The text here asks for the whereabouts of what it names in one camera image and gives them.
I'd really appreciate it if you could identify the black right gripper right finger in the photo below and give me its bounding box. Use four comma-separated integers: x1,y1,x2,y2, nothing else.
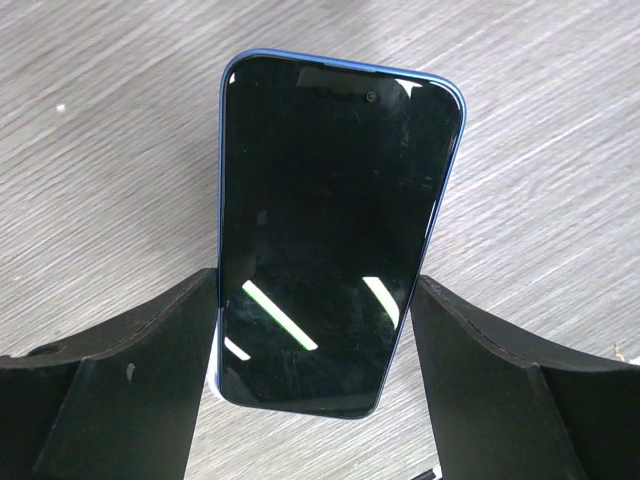
411,276,639,479

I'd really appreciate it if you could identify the lilac phone case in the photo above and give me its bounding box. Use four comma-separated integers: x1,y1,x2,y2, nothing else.
206,309,224,400

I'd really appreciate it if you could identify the blue smartphone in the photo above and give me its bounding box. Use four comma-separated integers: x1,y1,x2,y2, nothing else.
217,49,467,419

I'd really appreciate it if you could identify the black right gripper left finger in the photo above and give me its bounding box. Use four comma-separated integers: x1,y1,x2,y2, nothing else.
1,268,218,479

